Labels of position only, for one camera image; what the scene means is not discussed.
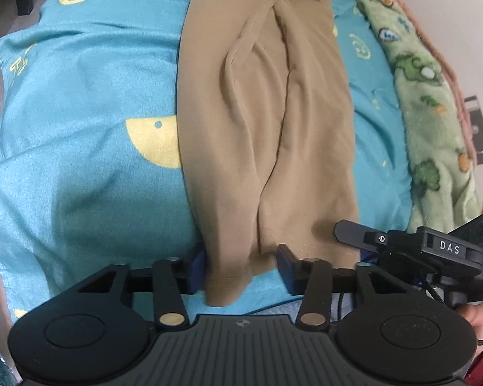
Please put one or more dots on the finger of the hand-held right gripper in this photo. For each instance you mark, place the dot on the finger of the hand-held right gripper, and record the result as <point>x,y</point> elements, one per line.
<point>352,232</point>

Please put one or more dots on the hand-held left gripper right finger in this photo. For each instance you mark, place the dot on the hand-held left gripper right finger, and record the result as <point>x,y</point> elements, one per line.
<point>286,270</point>

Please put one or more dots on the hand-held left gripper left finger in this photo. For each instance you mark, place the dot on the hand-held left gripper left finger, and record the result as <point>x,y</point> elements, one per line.
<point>197,270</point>

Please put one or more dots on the tan garment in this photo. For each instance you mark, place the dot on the tan garment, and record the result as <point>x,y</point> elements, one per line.
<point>265,128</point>

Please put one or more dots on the person's right hand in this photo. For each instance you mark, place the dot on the person's right hand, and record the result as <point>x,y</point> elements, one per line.
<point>479,317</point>

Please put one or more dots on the green fleece blanket with print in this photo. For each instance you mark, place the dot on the green fleece blanket with print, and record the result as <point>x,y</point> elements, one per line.
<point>430,128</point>

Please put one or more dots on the blue bedsheet with yellow print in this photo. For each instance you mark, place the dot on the blue bedsheet with yellow print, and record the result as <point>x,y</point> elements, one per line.
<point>84,148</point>

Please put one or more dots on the dark wall panel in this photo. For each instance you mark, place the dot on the dark wall panel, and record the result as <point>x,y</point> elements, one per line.
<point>479,128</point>

